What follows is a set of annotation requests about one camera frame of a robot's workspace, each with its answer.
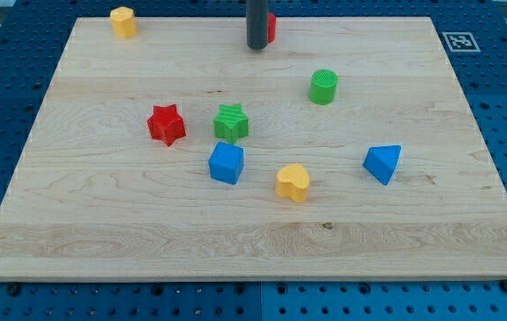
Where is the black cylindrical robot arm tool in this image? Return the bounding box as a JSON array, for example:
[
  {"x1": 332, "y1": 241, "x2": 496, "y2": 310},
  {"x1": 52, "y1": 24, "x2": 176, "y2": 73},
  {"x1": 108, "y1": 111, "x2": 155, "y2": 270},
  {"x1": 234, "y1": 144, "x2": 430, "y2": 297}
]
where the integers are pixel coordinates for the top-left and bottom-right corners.
[{"x1": 246, "y1": 0, "x2": 269, "y2": 50}]

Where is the green star block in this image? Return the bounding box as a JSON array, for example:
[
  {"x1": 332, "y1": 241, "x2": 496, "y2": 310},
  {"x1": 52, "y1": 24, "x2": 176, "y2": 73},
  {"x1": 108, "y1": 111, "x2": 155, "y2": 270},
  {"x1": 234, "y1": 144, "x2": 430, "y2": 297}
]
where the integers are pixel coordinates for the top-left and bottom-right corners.
[{"x1": 213, "y1": 103, "x2": 249, "y2": 144}]

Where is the red star block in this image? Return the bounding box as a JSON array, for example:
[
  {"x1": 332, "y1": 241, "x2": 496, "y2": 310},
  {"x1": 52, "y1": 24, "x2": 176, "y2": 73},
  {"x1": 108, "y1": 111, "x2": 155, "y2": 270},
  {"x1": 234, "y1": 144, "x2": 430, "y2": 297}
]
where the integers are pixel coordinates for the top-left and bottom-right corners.
[{"x1": 147, "y1": 104, "x2": 186, "y2": 146}]

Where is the red circle block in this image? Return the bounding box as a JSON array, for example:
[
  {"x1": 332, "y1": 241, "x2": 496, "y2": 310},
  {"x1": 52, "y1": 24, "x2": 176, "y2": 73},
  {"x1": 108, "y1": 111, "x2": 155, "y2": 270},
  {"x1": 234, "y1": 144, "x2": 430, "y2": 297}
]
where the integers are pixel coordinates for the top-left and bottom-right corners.
[{"x1": 267, "y1": 12, "x2": 277, "y2": 43}]

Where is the blue cube block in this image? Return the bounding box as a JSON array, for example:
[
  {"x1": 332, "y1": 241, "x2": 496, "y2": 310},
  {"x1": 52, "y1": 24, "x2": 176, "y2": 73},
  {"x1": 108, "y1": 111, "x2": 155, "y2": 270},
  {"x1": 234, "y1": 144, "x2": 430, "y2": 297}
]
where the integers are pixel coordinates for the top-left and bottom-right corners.
[{"x1": 209, "y1": 142, "x2": 244, "y2": 185}]

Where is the yellow heart block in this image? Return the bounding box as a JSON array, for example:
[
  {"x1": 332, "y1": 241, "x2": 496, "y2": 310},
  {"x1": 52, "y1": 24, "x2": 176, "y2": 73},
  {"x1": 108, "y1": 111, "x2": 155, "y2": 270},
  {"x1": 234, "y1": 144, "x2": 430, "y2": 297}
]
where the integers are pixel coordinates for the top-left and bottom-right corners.
[{"x1": 275, "y1": 163, "x2": 310, "y2": 202}]

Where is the light wooden board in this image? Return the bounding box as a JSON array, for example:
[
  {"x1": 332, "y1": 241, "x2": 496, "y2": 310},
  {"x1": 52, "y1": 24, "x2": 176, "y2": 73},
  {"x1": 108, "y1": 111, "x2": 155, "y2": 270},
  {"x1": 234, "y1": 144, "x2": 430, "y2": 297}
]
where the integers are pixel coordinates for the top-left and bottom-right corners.
[{"x1": 0, "y1": 17, "x2": 507, "y2": 282}]

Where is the green cylinder block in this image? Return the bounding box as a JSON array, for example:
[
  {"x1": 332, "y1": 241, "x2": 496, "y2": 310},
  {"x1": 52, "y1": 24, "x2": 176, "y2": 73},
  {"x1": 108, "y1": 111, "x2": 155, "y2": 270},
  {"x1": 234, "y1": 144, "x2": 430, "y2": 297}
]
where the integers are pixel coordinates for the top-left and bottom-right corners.
[{"x1": 309, "y1": 69, "x2": 339, "y2": 105}]

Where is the blue triangle block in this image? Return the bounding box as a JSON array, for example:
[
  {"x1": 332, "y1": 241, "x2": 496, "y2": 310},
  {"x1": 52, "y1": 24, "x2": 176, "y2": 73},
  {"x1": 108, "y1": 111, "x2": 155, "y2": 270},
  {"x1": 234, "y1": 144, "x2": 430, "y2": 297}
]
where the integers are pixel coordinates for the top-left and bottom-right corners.
[{"x1": 363, "y1": 145, "x2": 402, "y2": 185}]

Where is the yellow hexagon block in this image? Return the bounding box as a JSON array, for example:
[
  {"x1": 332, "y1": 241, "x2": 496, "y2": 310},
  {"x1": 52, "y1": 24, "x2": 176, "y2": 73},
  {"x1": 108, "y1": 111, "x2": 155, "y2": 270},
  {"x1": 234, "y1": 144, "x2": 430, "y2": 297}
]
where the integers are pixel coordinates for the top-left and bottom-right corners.
[{"x1": 110, "y1": 6, "x2": 138, "y2": 38}]

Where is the white fiducial marker tag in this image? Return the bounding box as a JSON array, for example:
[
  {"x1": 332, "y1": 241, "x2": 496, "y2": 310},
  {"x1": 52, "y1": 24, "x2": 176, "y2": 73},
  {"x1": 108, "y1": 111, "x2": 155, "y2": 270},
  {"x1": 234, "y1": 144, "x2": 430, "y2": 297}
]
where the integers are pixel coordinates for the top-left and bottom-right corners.
[{"x1": 443, "y1": 31, "x2": 480, "y2": 53}]

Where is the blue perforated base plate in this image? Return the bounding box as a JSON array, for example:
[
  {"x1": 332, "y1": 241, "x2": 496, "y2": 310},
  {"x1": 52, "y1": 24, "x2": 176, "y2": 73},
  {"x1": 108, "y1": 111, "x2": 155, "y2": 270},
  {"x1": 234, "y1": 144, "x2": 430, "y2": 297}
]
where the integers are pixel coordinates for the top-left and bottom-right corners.
[{"x1": 0, "y1": 0, "x2": 507, "y2": 320}]

